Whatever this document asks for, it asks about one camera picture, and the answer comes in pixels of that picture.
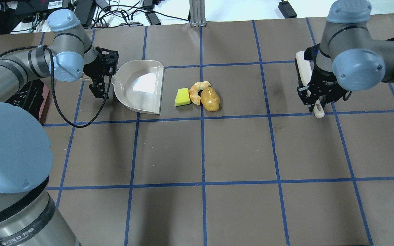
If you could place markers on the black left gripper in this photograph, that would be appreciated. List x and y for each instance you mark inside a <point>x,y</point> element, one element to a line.
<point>91,69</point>

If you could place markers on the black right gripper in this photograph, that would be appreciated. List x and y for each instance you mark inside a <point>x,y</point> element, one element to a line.
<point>326,83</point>

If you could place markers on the beige hand brush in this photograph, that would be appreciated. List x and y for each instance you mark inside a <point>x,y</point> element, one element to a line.
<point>304,75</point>

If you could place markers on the beige plastic dustpan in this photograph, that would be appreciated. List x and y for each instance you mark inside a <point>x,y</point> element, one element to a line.
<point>138,85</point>

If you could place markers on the yellow green sponge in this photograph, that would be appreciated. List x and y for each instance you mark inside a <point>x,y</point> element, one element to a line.
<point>182,97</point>

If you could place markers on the toy croissant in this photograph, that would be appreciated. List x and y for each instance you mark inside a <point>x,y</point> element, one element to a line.
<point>195,89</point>

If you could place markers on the yellow toy potato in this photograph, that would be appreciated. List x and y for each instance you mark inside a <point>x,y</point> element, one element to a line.
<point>210,99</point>

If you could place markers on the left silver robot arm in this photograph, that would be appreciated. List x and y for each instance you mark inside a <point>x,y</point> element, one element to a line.
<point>28,215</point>

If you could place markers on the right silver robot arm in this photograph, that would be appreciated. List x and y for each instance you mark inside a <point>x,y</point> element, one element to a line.
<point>346,60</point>

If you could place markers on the black power adapter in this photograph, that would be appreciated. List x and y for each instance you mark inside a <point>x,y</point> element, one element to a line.
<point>286,9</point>

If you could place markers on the aluminium frame post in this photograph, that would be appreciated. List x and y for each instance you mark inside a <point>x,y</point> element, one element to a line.
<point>197,13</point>

